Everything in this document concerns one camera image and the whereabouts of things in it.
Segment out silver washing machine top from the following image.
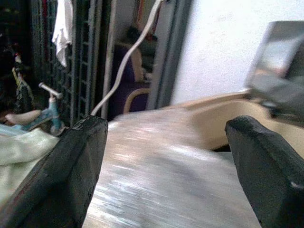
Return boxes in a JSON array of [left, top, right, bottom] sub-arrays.
[[82, 107, 262, 228]]

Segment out white power cable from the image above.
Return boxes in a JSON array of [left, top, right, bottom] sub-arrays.
[[91, 0, 164, 116]]

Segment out grey metal grille door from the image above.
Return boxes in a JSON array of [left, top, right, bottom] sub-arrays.
[[30, 0, 105, 126]]

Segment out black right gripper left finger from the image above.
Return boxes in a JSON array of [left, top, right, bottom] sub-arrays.
[[0, 114, 109, 228]]

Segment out purple wooden armchair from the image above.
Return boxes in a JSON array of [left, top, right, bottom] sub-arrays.
[[110, 41, 152, 119]]

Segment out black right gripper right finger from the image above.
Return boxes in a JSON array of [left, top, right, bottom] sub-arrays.
[[224, 115, 304, 228]]

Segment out blue child scooter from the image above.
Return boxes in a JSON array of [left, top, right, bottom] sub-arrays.
[[4, 82, 66, 136]]

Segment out white hanging cloth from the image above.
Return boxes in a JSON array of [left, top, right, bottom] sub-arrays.
[[51, 0, 74, 68]]

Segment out pale green cloth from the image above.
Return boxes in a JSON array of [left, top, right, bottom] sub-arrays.
[[0, 127, 60, 202]]

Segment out grey door frame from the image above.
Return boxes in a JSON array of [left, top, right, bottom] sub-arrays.
[[148, 0, 193, 111]]

